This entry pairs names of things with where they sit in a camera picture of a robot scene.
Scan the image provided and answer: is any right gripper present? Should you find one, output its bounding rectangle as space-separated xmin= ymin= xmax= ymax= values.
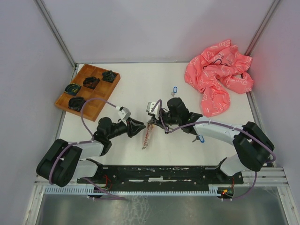
xmin=149 ymin=109 xmax=180 ymax=129

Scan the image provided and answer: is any black green coiled item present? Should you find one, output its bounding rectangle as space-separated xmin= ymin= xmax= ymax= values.
xmin=64 ymin=83 xmax=81 ymax=96

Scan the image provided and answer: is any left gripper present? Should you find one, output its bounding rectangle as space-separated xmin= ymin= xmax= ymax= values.
xmin=107 ymin=117 xmax=146 ymax=140

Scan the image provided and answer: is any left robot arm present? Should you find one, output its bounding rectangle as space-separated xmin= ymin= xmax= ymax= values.
xmin=36 ymin=117 xmax=146 ymax=188

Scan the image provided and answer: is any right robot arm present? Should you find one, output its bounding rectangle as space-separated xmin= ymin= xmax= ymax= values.
xmin=146 ymin=97 xmax=276 ymax=183

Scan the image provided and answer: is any white cable duct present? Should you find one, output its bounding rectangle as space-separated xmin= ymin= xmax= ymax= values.
xmin=44 ymin=185 xmax=223 ymax=195

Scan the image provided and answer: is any black coiled item in tray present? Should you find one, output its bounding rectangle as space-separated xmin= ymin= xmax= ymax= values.
xmin=83 ymin=76 xmax=100 ymax=90
xmin=68 ymin=97 xmax=86 ymax=112
xmin=102 ymin=70 xmax=117 ymax=83

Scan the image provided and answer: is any key with light blue tag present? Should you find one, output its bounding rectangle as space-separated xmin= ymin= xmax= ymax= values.
xmin=171 ymin=86 xmax=178 ymax=97

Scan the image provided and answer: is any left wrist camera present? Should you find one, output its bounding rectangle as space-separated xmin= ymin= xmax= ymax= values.
xmin=116 ymin=106 xmax=131 ymax=123

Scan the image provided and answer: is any wooden compartment tray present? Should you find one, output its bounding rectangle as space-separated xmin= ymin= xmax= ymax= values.
xmin=55 ymin=64 xmax=120 ymax=116

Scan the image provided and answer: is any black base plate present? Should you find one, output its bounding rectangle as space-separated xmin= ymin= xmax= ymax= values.
xmin=90 ymin=165 xmax=244 ymax=189

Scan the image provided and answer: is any pink patterned cloth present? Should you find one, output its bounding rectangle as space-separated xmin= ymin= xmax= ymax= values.
xmin=184 ymin=39 xmax=254 ymax=117

